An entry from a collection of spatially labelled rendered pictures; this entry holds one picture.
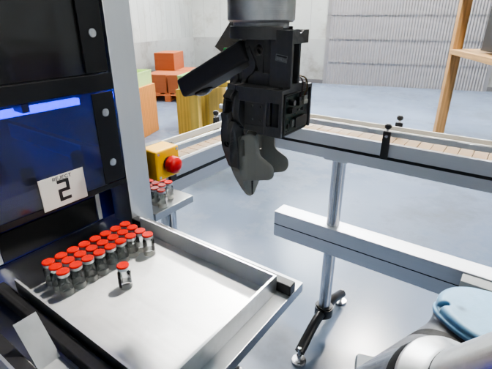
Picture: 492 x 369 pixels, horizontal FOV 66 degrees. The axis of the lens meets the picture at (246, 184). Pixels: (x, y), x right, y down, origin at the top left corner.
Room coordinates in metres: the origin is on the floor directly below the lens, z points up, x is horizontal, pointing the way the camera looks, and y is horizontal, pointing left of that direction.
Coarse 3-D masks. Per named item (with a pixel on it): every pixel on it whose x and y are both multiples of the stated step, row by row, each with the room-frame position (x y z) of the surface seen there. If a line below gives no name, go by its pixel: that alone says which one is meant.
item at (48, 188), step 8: (80, 168) 0.65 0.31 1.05; (56, 176) 0.61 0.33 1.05; (64, 176) 0.62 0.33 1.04; (72, 176) 0.64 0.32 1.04; (80, 176) 0.65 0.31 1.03; (40, 184) 0.59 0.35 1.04; (48, 184) 0.60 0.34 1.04; (56, 184) 0.61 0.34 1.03; (64, 184) 0.62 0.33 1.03; (72, 184) 0.63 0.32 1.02; (80, 184) 0.64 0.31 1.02; (40, 192) 0.59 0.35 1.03; (48, 192) 0.60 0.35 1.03; (56, 192) 0.61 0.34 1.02; (64, 192) 0.62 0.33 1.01; (72, 192) 0.63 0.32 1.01; (80, 192) 0.64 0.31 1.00; (48, 200) 0.59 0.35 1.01; (56, 200) 0.60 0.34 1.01; (64, 200) 0.62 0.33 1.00; (72, 200) 0.63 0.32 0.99; (48, 208) 0.59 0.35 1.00; (56, 208) 0.60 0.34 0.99
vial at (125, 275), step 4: (128, 268) 0.52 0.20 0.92; (120, 272) 0.51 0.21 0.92; (124, 272) 0.51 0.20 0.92; (128, 272) 0.51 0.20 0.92; (120, 276) 0.51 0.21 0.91; (124, 276) 0.51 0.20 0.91; (128, 276) 0.51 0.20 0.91; (124, 280) 0.51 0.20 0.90; (128, 280) 0.51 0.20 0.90; (132, 280) 0.52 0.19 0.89; (124, 284) 0.51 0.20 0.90; (128, 284) 0.51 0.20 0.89; (132, 284) 0.52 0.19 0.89; (120, 288) 0.51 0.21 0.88; (124, 288) 0.51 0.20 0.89; (128, 288) 0.51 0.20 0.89
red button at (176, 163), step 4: (172, 156) 0.81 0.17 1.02; (168, 160) 0.80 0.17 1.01; (172, 160) 0.80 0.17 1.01; (176, 160) 0.80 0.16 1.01; (180, 160) 0.81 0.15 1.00; (168, 164) 0.79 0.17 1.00; (172, 164) 0.79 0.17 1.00; (176, 164) 0.80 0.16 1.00; (180, 164) 0.81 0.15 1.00; (168, 168) 0.79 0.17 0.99; (172, 168) 0.79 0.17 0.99; (176, 168) 0.80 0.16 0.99; (180, 168) 0.81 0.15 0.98; (172, 172) 0.80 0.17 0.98; (176, 172) 0.80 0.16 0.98
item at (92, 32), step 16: (80, 0) 0.70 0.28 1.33; (96, 0) 0.73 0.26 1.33; (80, 16) 0.70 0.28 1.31; (96, 16) 0.72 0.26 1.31; (80, 32) 0.69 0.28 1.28; (96, 32) 0.72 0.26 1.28; (96, 48) 0.71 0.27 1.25; (96, 64) 0.71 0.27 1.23; (96, 96) 0.70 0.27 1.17; (112, 96) 0.72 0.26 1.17; (96, 112) 0.69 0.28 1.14; (112, 112) 0.72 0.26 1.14; (112, 128) 0.72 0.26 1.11; (112, 144) 0.71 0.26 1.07; (112, 160) 0.70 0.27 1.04; (112, 176) 0.70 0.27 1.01
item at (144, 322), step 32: (160, 256) 0.61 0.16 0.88; (192, 256) 0.61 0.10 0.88; (224, 256) 0.57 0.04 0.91; (32, 288) 0.51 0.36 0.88; (96, 288) 0.51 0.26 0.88; (160, 288) 0.51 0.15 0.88; (192, 288) 0.51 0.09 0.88; (224, 288) 0.51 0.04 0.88; (256, 288) 0.51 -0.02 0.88; (64, 320) 0.41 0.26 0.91; (96, 320) 0.44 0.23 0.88; (128, 320) 0.44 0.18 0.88; (160, 320) 0.44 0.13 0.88; (192, 320) 0.44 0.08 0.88; (224, 320) 0.44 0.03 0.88; (96, 352) 0.37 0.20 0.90; (128, 352) 0.38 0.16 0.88; (160, 352) 0.38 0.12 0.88; (192, 352) 0.38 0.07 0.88
